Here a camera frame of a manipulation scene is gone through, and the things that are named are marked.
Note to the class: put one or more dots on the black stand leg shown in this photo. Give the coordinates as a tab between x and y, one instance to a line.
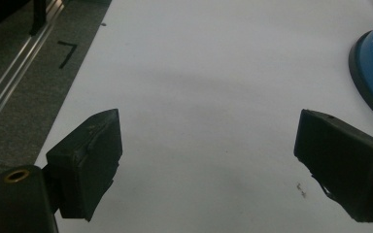
39	16

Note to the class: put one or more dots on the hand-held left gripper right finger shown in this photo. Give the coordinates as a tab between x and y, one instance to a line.
343	161

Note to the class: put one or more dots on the aluminium rail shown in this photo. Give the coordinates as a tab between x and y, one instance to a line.
19	64

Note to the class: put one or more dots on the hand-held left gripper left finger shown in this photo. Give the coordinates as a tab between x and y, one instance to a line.
84	161

